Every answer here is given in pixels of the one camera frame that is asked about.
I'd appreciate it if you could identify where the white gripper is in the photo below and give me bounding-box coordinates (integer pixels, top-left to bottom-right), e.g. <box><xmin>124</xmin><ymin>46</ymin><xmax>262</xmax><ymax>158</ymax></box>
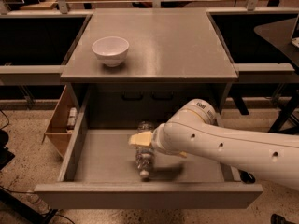
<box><xmin>128</xmin><ymin>123</ymin><xmax>188</xmax><ymax>159</ymax></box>

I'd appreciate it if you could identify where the clear plastic water bottle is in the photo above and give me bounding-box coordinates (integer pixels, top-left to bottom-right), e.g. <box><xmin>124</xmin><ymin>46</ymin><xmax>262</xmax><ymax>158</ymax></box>
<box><xmin>135</xmin><ymin>121</ymin><xmax>155</xmax><ymax>181</ymax></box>

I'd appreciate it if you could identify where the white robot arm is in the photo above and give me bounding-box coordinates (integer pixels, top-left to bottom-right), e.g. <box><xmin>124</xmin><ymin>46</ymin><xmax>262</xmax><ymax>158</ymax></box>
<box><xmin>129</xmin><ymin>99</ymin><xmax>299</xmax><ymax>190</ymax></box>

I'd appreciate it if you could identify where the open grey top drawer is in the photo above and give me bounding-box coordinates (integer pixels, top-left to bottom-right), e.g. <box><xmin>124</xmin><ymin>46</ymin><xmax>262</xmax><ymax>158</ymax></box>
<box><xmin>35</xmin><ymin>88</ymin><xmax>263</xmax><ymax>209</ymax></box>

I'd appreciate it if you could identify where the grey cabinet with flat top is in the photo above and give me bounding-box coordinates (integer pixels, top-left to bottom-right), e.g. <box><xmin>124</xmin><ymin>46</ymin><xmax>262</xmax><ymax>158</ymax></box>
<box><xmin>61</xmin><ymin>8</ymin><xmax>238</xmax><ymax>129</ymax></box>

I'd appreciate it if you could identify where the small white bottle in box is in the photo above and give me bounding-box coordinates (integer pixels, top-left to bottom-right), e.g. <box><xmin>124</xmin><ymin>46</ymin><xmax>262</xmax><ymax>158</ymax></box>
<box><xmin>66</xmin><ymin>107</ymin><xmax>78</xmax><ymax>130</ymax></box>

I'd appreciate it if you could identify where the wooden side box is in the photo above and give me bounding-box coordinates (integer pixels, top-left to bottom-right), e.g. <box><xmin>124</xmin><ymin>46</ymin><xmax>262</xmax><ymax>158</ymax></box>
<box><xmin>44</xmin><ymin>87</ymin><xmax>75</xmax><ymax>158</ymax></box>

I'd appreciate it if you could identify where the white ceramic bowl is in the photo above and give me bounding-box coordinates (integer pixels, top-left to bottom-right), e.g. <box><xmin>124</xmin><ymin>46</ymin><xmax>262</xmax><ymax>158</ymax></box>
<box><xmin>92</xmin><ymin>36</ymin><xmax>129</xmax><ymax>67</ymax></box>

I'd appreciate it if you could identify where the black stand base right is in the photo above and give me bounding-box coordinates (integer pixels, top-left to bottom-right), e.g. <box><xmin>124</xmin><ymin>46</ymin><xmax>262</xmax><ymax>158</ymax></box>
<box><xmin>269</xmin><ymin>90</ymin><xmax>299</xmax><ymax>134</ymax></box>

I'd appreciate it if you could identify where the black object bottom right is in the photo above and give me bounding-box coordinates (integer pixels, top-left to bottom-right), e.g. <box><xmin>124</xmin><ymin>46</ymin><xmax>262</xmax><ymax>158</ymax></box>
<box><xmin>270</xmin><ymin>214</ymin><xmax>295</xmax><ymax>224</ymax></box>

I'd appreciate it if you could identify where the black equipment left floor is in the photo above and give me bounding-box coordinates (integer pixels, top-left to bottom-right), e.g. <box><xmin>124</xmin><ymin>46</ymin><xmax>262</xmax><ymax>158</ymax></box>
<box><xmin>0</xmin><ymin>130</ymin><xmax>15</xmax><ymax>170</ymax></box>

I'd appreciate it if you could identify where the black drawer slide rail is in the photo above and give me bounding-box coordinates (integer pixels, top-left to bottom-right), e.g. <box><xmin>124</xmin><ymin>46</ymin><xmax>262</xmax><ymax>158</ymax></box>
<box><xmin>239</xmin><ymin>171</ymin><xmax>255</xmax><ymax>184</ymax></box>

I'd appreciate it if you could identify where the black cable on floor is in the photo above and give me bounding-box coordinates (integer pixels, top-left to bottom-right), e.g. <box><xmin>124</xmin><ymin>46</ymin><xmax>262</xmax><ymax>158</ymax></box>
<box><xmin>0</xmin><ymin>109</ymin><xmax>76</xmax><ymax>224</ymax></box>

